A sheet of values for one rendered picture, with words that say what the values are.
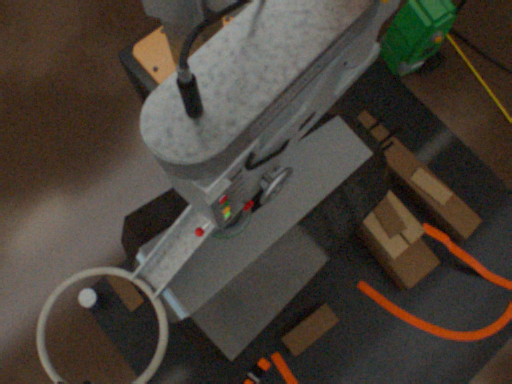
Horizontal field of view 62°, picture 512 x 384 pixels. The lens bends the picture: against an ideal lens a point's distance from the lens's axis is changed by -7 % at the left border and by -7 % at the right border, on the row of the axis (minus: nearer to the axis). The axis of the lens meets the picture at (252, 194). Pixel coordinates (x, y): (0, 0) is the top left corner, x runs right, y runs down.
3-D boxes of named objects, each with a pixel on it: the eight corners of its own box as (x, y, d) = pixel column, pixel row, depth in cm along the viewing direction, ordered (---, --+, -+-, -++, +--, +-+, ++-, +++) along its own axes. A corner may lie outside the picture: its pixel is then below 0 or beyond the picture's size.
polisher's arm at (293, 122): (332, 43, 178) (354, -51, 131) (377, 76, 173) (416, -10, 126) (203, 171, 163) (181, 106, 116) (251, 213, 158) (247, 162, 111)
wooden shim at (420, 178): (409, 179, 258) (409, 178, 257) (418, 167, 260) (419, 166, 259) (442, 206, 253) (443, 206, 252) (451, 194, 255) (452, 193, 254)
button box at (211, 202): (231, 206, 141) (224, 175, 114) (237, 211, 140) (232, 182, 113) (213, 225, 139) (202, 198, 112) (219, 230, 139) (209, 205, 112)
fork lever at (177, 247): (245, 129, 166) (242, 126, 161) (285, 162, 162) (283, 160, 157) (128, 271, 170) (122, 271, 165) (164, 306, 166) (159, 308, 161)
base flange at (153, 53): (130, 53, 215) (128, 47, 210) (209, -1, 223) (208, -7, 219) (190, 121, 203) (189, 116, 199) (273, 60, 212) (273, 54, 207)
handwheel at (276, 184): (271, 161, 156) (272, 143, 142) (293, 179, 154) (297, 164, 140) (241, 192, 153) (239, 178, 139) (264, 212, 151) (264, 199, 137)
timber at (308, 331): (294, 355, 242) (295, 356, 230) (280, 338, 245) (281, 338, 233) (336, 320, 247) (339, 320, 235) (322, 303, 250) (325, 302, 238)
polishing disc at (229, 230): (240, 244, 177) (240, 243, 176) (189, 227, 179) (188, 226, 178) (257, 194, 183) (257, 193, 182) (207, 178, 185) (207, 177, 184)
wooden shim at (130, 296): (106, 277, 256) (105, 277, 254) (119, 267, 257) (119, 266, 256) (131, 312, 250) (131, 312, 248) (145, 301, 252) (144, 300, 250)
